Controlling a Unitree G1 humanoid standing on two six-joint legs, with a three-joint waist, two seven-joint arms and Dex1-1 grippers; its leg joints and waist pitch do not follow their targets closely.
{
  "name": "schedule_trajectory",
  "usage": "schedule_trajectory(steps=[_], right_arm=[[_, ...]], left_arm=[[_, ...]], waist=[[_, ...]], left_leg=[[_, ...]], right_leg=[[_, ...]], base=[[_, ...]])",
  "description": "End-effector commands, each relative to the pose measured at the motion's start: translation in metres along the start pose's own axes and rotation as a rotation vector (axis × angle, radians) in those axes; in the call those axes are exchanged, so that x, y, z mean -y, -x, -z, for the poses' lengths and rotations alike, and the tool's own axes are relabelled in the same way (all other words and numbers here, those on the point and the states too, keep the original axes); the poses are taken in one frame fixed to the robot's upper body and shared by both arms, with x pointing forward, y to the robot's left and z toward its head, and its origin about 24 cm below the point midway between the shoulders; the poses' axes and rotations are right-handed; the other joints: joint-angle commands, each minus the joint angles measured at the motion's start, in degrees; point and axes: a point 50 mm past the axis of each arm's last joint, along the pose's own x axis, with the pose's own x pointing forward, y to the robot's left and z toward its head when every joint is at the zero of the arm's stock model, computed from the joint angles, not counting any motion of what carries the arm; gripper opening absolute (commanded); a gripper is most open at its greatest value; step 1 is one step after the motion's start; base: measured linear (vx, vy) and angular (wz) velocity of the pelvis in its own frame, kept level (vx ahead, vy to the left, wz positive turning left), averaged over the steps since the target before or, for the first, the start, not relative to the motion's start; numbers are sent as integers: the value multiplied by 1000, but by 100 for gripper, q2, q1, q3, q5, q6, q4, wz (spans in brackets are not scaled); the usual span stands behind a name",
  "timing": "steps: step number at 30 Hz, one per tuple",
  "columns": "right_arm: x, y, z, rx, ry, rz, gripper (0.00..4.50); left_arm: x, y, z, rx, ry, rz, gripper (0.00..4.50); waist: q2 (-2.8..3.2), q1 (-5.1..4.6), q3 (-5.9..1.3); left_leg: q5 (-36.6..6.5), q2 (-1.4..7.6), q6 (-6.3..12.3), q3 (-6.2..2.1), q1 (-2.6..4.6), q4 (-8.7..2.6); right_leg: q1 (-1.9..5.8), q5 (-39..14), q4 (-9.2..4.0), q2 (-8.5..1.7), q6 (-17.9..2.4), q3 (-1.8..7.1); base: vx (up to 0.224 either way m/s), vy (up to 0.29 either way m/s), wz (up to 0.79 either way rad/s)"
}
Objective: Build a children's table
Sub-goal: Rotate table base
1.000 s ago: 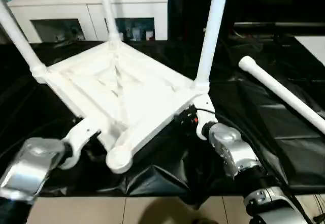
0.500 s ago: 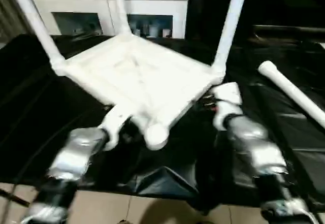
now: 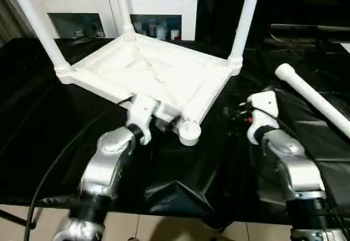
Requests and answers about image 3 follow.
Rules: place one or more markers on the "white plastic table top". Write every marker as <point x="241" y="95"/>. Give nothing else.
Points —
<point x="153" y="71"/>

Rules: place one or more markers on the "white plastic table leg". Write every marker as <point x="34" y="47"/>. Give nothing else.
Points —
<point x="311" y="93"/>
<point x="246" y="17"/>
<point x="124" y="6"/>
<point x="35" y="22"/>

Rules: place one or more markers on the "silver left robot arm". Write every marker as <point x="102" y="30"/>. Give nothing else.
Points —
<point x="106" y="164"/>

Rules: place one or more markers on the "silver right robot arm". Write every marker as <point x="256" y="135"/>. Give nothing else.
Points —
<point x="292" y="164"/>

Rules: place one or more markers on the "small red bottle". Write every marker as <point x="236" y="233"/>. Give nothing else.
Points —
<point x="152" y="31"/>

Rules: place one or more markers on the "black horizontal bar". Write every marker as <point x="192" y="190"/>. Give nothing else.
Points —
<point x="311" y="28"/>

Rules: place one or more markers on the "dark cabinet with yellow label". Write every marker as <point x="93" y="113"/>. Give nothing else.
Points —
<point x="295" y="3"/>

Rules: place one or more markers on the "white flat board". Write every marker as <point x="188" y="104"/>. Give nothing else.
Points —
<point x="346" y="46"/>

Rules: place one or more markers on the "black work mat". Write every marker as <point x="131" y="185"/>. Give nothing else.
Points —
<point x="33" y="121"/>

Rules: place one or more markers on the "black slanted floor rod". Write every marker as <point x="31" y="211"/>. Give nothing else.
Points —
<point x="13" y="218"/>

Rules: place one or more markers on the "grey curtain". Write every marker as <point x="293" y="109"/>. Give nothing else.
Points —
<point x="8" y="17"/>

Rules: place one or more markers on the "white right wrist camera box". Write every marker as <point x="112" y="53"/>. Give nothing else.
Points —
<point x="262" y="112"/>

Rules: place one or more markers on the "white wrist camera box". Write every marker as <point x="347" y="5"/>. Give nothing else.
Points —
<point x="141" y="112"/>
<point x="262" y="112"/>

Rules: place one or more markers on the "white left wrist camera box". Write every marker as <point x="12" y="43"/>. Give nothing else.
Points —
<point x="141" y="112"/>

